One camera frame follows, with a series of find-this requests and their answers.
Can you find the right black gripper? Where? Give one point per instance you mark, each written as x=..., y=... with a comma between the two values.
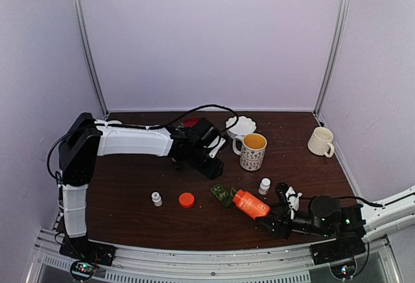
x=281, y=224

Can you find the red floral plate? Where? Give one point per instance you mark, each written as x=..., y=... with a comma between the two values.
x=190, y=122

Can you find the orange pill bottle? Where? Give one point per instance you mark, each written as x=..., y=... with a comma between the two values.
x=250, y=205

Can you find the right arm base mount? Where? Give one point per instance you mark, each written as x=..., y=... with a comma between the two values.
x=336, y=250

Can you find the small white bowl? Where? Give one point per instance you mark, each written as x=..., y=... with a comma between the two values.
x=114, y=122

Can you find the cream ribbed mug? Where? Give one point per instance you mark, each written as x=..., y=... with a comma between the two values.
x=321, y=142

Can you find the white scalloped bowl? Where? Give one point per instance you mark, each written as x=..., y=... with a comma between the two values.
x=244, y=126

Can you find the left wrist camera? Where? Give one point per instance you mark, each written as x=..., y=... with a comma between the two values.
x=217, y=144

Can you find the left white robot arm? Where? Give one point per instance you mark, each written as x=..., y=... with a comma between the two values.
x=89, y=138

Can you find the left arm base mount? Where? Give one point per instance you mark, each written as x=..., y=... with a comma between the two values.
x=87, y=252

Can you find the left aluminium frame post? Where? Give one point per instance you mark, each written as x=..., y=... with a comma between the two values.
x=88, y=56

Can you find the right aluminium frame post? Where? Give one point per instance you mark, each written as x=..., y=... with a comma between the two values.
x=342, y=15

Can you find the green pill organizer box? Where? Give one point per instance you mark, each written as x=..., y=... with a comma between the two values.
x=223, y=196

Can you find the patterned mug orange inside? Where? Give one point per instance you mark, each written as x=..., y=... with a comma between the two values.
x=251, y=150

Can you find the white labelled pill bottle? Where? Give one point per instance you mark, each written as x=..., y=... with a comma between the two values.
x=264, y=186

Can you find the front aluminium rail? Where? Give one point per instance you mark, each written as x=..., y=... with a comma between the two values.
x=137, y=264

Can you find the small white bottle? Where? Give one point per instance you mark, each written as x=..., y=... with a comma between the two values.
x=156, y=199

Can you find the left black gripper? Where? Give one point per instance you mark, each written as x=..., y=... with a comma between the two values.
x=212, y=171

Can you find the aluminium frame post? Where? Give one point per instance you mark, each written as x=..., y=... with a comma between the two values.
x=88, y=56
x=342, y=15

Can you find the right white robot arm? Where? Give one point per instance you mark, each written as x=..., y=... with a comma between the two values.
x=346, y=217

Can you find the orange bottle cap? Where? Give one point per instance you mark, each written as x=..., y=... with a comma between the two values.
x=186, y=200

